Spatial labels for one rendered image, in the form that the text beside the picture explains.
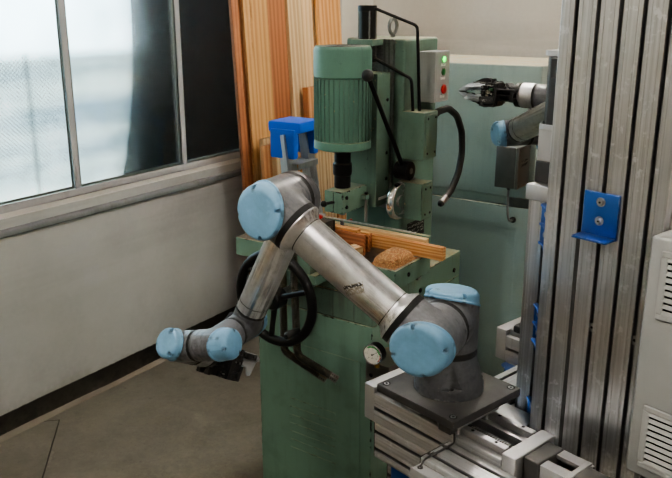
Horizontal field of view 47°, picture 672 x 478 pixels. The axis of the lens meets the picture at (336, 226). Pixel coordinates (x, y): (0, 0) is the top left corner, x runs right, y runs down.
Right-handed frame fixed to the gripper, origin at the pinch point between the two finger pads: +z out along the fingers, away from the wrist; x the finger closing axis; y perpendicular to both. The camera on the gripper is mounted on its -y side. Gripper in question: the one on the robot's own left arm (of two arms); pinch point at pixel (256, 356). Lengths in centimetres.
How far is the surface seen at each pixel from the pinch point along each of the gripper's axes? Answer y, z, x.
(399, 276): -32.8, 22.5, 23.3
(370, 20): -106, 10, -4
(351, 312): -19.8, 27.3, 8.5
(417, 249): -43, 32, 22
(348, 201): -53, 25, -3
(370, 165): -66, 29, -1
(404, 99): -89, 28, 5
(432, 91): -95, 34, 10
